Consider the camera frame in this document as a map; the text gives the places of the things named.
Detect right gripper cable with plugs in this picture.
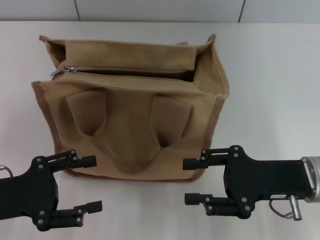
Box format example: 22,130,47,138
268,195,304,222

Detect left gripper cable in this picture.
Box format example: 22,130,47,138
0,164,14,179

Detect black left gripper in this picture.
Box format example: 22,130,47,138
0,149,103,232

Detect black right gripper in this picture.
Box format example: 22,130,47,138
182,144,313,220

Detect khaki canvas food bag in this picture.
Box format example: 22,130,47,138
31,33,231,181

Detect silver metal zipper pull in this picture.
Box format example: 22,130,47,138
50,65,77,77

